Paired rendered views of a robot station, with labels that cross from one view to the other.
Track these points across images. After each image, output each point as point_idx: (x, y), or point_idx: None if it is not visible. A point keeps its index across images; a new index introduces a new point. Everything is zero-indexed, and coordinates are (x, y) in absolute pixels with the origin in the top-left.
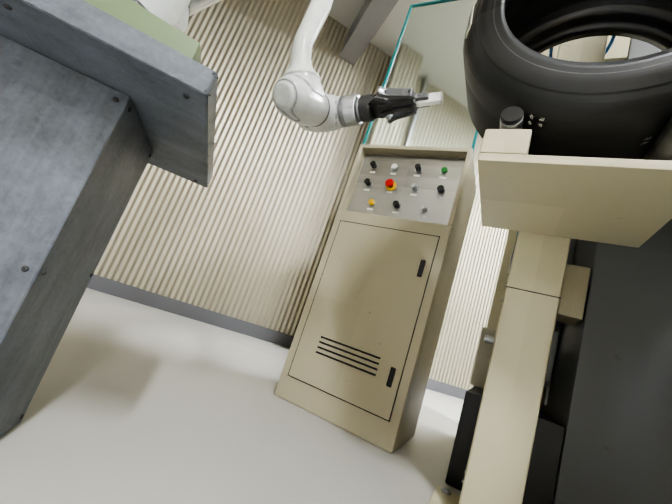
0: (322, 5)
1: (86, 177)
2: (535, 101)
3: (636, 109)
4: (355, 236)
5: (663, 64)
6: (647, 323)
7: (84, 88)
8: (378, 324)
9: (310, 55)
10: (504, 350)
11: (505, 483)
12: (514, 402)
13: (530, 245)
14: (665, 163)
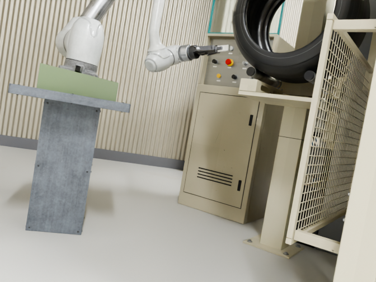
0: (160, 4)
1: (95, 140)
2: (258, 65)
3: (292, 71)
4: (210, 102)
5: (296, 56)
6: None
7: (87, 110)
8: (229, 156)
9: (159, 38)
10: (277, 167)
11: (278, 224)
12: (281, 190)
13: (289, 113)
14: (298, 98)
